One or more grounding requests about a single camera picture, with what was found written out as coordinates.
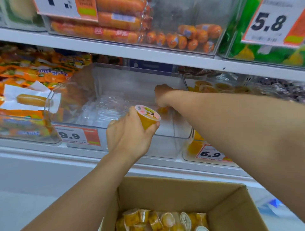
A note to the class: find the person's right hand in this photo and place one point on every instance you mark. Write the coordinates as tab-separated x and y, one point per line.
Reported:
164	94

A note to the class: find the person's left hand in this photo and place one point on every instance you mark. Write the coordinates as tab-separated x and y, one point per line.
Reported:
128	140

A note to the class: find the yellow jelly cup white lid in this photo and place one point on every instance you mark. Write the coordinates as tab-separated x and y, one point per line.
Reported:
163	110

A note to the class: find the yellow jelly cup pink lid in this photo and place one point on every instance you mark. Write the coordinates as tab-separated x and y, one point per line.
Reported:
147	115

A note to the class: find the brown cardboard box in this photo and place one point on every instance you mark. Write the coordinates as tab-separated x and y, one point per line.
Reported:
178	192

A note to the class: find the pile of yellow jelly cups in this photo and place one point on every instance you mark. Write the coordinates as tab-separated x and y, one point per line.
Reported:
166	220

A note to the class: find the person's right forearm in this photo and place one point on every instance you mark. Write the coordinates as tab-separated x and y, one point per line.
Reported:
250	133

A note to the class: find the person's left forearm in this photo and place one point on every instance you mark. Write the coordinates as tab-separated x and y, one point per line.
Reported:
83	197

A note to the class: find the dark blue card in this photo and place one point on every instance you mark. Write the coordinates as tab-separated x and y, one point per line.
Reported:
152	65

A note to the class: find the pile of brown sachets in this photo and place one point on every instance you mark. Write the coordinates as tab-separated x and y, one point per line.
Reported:
197	71

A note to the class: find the crumpled clear plastic bag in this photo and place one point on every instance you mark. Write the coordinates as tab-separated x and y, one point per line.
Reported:
104	107

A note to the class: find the orange white price tag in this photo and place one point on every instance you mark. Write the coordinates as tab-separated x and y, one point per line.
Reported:
69	135
59	8
269	23
209	154

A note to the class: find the pile of red snack packets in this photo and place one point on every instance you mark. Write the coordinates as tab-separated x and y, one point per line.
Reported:
107	59

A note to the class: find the green sausage packet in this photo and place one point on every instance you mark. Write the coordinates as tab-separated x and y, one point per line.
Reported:
240	28
293	57

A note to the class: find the white sausage packet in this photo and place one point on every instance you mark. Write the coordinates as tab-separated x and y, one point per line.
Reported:
31	100

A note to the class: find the pile of orange snack packets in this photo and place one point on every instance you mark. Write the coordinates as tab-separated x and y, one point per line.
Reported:
35	71

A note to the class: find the pile of silver foil packets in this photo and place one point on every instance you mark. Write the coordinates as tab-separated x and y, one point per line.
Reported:
286	89

